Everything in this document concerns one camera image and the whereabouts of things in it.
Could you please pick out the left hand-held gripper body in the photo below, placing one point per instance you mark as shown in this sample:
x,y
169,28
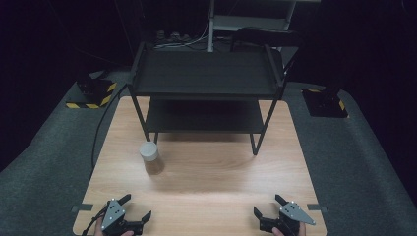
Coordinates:
x,y
113,216

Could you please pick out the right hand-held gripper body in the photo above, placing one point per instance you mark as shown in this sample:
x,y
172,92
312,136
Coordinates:
x,y
288,218

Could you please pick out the clear jar with white lid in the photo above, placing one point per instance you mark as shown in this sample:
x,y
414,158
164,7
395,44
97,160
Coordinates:
x,y
150,157

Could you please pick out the black two-tier metal shelf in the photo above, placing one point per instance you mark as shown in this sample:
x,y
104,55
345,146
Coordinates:
x,y
206,75

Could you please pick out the person's left hand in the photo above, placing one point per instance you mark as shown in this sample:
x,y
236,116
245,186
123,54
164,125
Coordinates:
x,y
108,232

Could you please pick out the grey tape strip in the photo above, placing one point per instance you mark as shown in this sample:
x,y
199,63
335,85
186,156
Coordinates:
x,y
82,207
317,207

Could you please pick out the black base with hazard stripes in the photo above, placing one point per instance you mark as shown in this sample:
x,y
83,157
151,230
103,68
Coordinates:
x,y
93,93
324,102

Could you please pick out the black chair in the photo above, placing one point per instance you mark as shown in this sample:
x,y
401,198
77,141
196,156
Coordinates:
x,y
265,42

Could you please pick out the power strip with plugs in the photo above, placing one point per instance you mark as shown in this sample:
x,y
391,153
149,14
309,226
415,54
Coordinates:
x,y
172,36

